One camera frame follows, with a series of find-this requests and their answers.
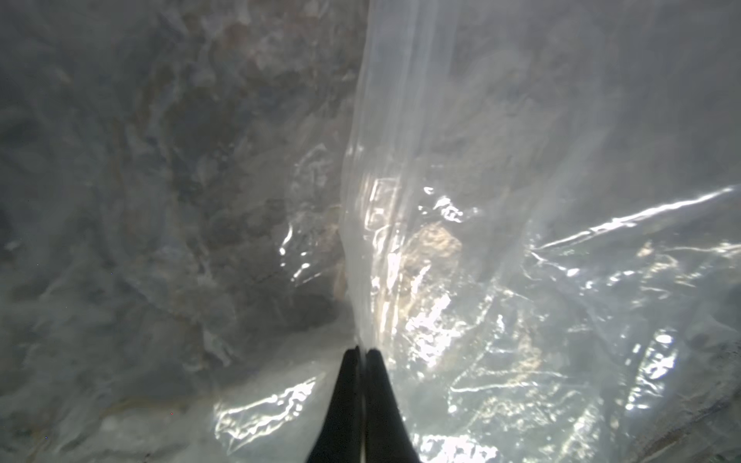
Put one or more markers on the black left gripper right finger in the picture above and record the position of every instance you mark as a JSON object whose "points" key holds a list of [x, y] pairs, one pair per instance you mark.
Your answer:
{"points": [[386, 439]]}

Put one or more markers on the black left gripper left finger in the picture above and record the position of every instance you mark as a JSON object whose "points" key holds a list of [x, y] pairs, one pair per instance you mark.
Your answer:
{"points": [[340, 437]]}

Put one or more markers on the clear plastic vacuum bag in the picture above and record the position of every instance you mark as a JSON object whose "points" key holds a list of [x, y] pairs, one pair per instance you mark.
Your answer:
{"points": [[531, 208]]}

